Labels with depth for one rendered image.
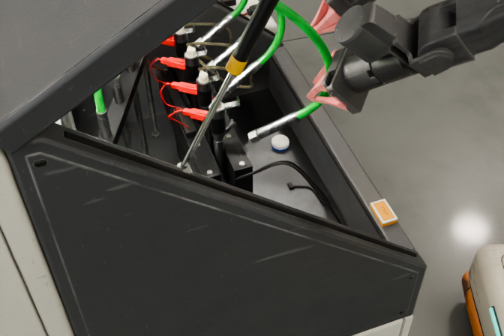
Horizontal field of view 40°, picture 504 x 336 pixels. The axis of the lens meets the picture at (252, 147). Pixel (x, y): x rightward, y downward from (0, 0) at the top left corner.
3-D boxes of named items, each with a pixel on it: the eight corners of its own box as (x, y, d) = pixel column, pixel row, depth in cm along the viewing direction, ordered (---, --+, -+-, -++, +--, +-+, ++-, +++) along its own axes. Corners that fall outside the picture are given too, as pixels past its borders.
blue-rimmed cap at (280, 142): (292, 148, 154) (292, 144, 153) (274, 153, 154) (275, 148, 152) (285, 136, 157) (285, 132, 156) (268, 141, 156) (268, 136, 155)
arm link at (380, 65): (426, 79, 95) (432, 45, 97) (392, 55, 92) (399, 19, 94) (388, 92, 100) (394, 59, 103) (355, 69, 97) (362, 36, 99)
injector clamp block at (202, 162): (253, 215, 141) (253, 164, 130) (206, 229, 139) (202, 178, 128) (204, 109, 164) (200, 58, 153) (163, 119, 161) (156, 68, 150)
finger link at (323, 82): (289, 96, 108) (331, 80, 101) (304, 62, 112) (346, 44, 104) (319, 121, 111) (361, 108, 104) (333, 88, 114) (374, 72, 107)
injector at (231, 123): (240, 184, 139) (238, 106, 124) (217, 190, 138) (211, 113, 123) (235, 174, 141) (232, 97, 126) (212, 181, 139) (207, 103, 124)
